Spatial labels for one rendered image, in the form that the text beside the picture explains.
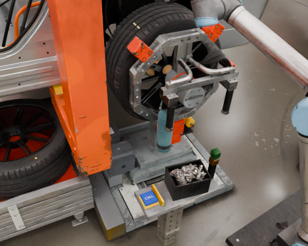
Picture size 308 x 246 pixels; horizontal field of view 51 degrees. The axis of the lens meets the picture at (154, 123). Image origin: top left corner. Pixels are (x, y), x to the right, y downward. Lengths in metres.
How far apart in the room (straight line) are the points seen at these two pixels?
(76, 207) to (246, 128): 1.59
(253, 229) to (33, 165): 1.21
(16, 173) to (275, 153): 1.90
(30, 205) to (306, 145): 1.37
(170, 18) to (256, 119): 1.61
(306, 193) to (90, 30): 0.99
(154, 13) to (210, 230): 1.34
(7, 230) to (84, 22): 1.24
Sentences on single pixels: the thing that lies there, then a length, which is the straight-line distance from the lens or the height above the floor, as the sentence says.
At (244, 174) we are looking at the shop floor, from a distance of 2.49.
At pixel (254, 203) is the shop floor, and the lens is 2.35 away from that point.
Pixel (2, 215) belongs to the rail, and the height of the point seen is 0.34.
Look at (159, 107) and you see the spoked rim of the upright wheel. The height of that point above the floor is 0.62.
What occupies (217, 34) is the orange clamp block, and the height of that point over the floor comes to 1.10.
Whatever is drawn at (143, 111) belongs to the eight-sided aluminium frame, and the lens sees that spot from 1.73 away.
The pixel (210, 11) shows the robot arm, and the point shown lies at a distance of 1.34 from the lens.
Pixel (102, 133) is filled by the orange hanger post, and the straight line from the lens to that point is 1.52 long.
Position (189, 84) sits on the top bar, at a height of 0.98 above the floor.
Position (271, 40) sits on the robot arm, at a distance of 1.35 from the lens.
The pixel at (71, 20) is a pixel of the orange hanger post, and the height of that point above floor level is 1.34.
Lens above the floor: 1.81
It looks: 41 degrees down
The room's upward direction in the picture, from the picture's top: 3 degrees clockwise
